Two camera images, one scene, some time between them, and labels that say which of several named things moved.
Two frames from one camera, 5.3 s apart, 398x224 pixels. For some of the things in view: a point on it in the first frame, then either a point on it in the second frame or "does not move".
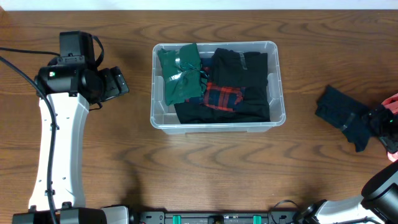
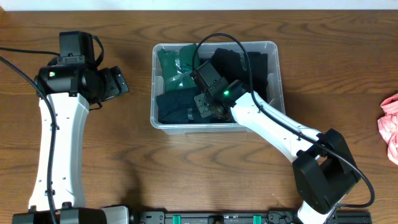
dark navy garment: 346,111 -> 180,107
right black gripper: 376,116 -> 202,104
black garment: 238,69 does not move
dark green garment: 182,73 does not move
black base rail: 214,218 does not move
